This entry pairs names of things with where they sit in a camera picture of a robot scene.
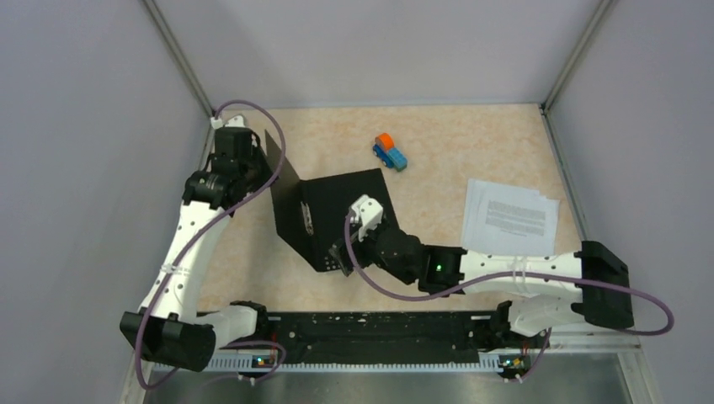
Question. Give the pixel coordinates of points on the teal and black folder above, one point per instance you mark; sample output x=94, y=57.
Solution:
x=309, y=214

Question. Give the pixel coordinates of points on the white slotted cable duct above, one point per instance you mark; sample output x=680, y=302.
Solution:
x=246, y=363

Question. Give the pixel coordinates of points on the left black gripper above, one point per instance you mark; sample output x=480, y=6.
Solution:
x=258, y=152

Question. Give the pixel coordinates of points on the aluminium frame profile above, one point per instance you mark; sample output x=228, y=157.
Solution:
x=593, y=342

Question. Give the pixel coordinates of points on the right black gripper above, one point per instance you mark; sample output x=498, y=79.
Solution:
x=360, y=247

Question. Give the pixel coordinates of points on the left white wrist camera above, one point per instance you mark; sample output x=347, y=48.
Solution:
x=235, y=121

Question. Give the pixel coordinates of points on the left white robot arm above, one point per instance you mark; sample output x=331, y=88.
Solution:
x=168, y=328

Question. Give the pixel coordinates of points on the white printed paper sheets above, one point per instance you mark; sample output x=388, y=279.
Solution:
x=503, y=219

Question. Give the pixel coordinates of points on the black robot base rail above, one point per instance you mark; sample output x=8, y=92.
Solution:
x=391, y=337

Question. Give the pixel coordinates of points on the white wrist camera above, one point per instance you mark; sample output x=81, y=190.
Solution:
x=366, y=214
x=235, y=121

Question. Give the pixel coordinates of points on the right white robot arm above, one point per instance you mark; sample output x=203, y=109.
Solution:
x=585, y=286

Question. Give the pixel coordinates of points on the blue orange toy car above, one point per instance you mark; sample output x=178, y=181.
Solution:
x=385, y=149

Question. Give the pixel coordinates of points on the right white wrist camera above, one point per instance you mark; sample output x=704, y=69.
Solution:
x=366, y=214

